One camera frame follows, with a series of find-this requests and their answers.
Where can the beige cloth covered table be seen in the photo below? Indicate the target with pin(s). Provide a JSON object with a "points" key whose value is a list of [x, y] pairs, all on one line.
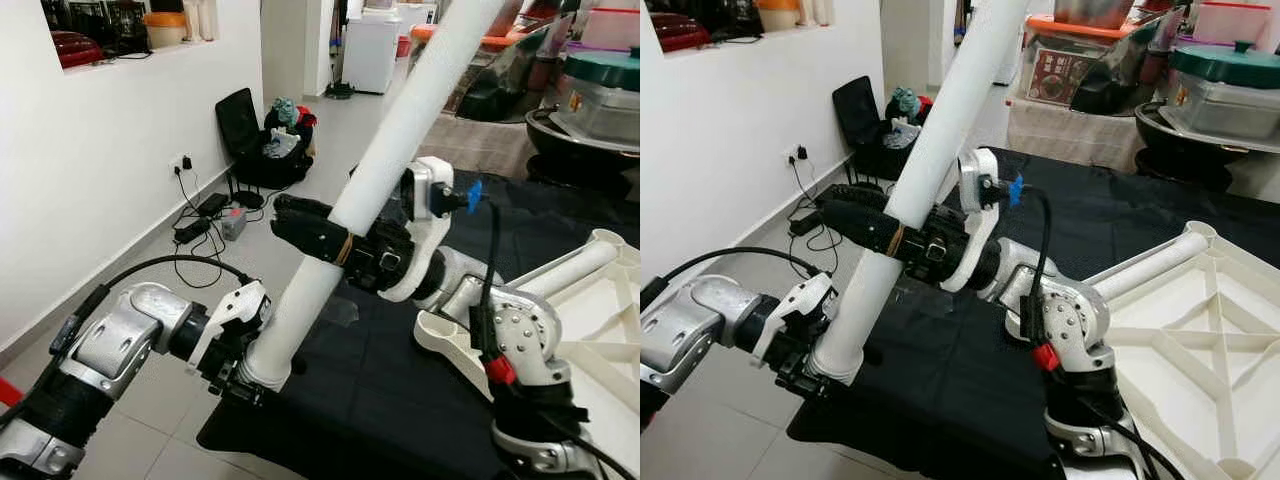
{"points": [[1070, 135], [480, 145]]}

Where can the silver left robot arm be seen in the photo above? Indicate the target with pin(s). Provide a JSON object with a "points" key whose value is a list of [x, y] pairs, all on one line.
{"points": [[120, 335], [700, 320]]}

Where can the clear container red lid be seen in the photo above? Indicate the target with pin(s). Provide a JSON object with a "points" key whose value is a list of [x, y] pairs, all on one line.
{"points": [[612, 28], [1232, 25]]}

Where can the wall socket with black plugs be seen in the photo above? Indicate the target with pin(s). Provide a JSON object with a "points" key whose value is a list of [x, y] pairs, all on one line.
{"points": [[798, 153], [182, 162]]}

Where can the brown basin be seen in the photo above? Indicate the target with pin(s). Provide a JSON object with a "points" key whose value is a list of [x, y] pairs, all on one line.
{"points": [[1095, 12]]}

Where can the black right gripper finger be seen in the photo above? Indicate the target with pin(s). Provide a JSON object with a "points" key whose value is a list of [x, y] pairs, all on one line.
{"points": [[310, 240], [860, 228], [850, 197], [300, 207]]}

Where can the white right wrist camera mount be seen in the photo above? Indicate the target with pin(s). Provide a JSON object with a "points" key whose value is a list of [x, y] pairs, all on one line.
{"points": [[975, 165], [440, 190]]}

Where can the dark bag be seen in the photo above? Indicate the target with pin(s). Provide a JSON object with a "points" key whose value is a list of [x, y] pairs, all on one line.
{"points": [[720, 12], [95, 18]]}

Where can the crumpled clear plastic bag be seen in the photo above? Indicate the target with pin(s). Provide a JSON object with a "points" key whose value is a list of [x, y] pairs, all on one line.
{"points": [[340, 312], [925, 305]]}

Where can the green pot lid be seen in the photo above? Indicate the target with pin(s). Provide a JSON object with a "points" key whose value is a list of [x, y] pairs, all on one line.
{"points": [[1225, 65], [605, 70]]}

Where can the grey charger with red label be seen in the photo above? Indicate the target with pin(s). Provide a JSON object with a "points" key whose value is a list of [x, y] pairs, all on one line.
{"points": [[235, 222]]}

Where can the black power strip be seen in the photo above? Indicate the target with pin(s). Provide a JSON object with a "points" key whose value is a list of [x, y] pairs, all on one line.
{"points": [[192, 232], [805, 225]]}

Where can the clear plastic storage box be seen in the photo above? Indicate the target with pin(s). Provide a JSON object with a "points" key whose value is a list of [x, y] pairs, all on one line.
{"points": [[1220, 108], [600, 112]]}

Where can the teal plush toy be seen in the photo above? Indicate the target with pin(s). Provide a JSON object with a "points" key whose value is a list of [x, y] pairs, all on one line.
{"points": [[283, 108], [903, 98]]}

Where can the black cloth cover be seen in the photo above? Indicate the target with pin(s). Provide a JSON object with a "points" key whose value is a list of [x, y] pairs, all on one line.
{"points": [[950, 400], [380, 400]]}

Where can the flat black router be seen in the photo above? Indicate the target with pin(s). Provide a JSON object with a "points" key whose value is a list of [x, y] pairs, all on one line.
{"points": [[250, 200]]}

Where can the clear storage box orange lid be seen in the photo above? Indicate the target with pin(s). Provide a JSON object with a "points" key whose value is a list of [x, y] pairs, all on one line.
{"points": [[1080, 28], [495, 42]]}

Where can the black mop head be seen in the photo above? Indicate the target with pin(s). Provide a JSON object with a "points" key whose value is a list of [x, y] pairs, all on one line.
{"points": [[338, 90]]}

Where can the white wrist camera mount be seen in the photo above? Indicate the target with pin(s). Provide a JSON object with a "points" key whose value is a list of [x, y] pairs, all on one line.
{"points": [[805, 292], [440, 190], [235, 305], [975, 165]]}

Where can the open black suitcase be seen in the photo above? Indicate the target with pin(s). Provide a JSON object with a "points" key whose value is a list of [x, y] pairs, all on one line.
{"points": [[237, 120], [855, 108]]}

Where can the yellow rubber band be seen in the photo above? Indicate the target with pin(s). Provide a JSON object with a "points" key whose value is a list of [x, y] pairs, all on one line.
{"points": [[345, 250], [895, 240]]}

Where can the black power adapter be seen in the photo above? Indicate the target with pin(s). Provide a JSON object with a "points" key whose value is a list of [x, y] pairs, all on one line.
{"points": [[213, 205]]}

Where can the dark red round object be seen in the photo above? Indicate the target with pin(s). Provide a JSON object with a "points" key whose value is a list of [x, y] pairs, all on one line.
{"points": [[680, 32], [78, 48]]}

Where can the red printed carton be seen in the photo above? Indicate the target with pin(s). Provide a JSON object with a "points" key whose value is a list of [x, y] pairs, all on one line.
{"points": [[1060, 75]]}

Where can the black wok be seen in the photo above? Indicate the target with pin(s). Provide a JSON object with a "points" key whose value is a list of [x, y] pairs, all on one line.
{"points": [[1180, 155], [570, 155]]}

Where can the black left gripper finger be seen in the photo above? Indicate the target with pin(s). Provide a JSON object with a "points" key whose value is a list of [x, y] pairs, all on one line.
{"points": [[805, 385], [235, 392]]}

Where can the beige container orange lid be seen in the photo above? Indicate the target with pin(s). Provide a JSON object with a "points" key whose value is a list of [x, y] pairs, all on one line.
{"points": [[165, 30], [778, 15]]}

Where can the white plastic bag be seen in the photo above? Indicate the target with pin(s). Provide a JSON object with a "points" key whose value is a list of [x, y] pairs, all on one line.
{"points": [[283, 143], [903, 133]]}

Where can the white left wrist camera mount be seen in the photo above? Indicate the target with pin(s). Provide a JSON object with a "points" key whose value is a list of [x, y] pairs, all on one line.
{"points": [[805, 292], [235, 305]]}

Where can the white plastic table leg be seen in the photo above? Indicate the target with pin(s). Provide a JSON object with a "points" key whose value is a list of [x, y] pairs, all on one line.
{"points": [[950, 120], [1150, 265], [570, 268], [400, 130]]}

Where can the small red bin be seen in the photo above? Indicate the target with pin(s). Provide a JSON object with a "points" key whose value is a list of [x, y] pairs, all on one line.
{"points": [[403, 46]]}

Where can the red cloth item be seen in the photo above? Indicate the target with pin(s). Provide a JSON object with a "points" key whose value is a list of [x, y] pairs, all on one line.
{"points": [[305, 115], [925, 103]]}

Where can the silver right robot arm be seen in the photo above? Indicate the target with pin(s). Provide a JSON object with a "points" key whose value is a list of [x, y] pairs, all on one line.
{"points": [[1070, 320], [520, 330]]}

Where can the white appliance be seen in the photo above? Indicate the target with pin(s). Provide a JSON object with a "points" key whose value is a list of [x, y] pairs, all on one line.
{"points": [[370, 50]]}

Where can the white plastic table top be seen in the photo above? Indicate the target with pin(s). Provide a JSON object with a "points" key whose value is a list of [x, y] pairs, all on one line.
{"points": [[1220, 360], [610, 330]]}

